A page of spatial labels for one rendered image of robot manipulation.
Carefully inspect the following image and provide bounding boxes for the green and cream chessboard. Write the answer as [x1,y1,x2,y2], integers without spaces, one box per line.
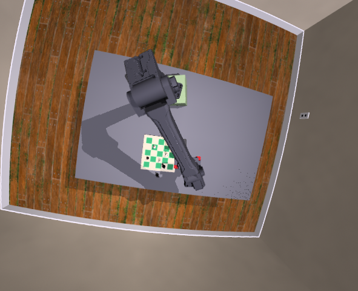
[141,135,175,172]

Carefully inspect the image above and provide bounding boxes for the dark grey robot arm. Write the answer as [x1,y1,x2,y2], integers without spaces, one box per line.
[124,49,205,190]

